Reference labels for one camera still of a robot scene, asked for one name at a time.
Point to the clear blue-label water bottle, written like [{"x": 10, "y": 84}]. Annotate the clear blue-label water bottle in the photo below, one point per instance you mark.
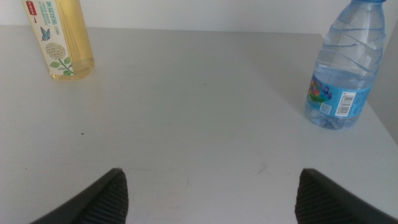
[{"x": 348, "y": 62}]

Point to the yellow jasmine tea bottle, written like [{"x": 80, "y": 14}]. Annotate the yellow jasmine tea bottle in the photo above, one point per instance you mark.
[{"x": 74, "y": 37}]

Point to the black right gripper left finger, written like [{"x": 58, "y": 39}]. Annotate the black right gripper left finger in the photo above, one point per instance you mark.
[{"x": 102, "y": 202}]

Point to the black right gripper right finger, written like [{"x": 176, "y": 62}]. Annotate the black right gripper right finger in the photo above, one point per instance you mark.
[{"x": 323, "y": 202}]

